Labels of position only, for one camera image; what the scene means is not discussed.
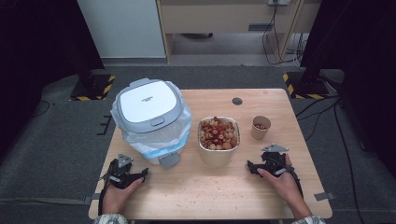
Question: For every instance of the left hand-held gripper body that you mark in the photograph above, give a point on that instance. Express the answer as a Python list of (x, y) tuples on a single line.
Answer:
[(120, 174)]

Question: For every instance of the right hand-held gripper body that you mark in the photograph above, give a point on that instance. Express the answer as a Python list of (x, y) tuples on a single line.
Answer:
[(274, 160)]

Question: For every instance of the brown paper cup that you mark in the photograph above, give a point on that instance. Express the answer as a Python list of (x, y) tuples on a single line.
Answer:
[(259, 133)]

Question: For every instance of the white pedal trash can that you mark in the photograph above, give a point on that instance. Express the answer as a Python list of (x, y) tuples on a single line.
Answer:
[(146, 102)]

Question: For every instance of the person's left hand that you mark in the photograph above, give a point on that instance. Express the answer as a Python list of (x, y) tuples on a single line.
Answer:
[(118, 197)]

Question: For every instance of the person's right hand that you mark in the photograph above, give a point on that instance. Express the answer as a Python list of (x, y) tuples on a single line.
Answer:
[(288, 185)]

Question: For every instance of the leftover snack bits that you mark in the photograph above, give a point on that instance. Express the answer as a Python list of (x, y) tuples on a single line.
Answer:
[(261, 126)]

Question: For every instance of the grey tape strip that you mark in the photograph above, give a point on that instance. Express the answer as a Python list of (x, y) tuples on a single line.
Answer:
[(92, 198), (324, 196)]

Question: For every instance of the metal food container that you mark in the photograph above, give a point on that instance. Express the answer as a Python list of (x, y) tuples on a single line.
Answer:
[(216, 157)]

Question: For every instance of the clear plastic trash bag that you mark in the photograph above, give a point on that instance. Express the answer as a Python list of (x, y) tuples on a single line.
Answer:
[(168, 137)]

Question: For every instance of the pile of dried fruit mix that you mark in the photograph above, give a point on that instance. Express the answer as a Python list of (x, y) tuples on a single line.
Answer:
[(218, 133)]

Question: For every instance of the grey table grommet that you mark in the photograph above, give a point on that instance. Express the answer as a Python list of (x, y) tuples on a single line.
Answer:
[(237, 101)]

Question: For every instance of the black stand with striped base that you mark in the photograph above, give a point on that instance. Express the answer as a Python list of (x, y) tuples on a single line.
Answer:
[(91, 88), (306, 87)]

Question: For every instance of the black curtain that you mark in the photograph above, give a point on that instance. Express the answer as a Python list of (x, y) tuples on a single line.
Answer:
[(367, 62), (31, 46)]

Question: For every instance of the white cabinet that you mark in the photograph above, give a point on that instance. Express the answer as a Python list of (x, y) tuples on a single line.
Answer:
[(121, 28)]

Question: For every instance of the light wooden desk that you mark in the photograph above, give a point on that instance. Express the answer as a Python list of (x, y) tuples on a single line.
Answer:
[(218, 18)]

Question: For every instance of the white power strip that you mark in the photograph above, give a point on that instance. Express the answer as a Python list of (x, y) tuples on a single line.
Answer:
[(279, 2)]

